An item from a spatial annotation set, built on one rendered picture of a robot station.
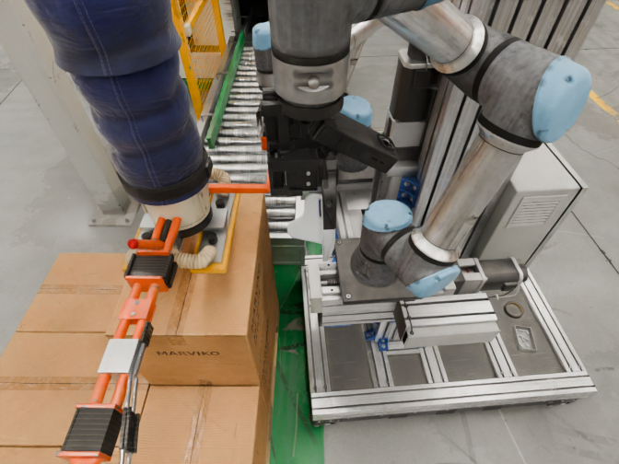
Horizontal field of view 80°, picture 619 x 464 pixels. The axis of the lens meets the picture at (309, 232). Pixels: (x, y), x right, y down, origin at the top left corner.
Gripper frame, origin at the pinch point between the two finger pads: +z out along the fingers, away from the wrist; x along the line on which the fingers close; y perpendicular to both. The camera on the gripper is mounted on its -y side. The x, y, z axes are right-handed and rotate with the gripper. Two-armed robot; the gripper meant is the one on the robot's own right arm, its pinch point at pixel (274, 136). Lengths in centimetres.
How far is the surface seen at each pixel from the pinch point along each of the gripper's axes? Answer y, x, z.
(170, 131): 37.3, -18.4, -26.9
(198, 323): 56, -20, 24
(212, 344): 60, -17, 30
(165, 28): 32, -16, -46
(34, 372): 56, -90, 64
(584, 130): -184, 259, 118
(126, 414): 88, -21, -2
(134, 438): 90, -20, 2
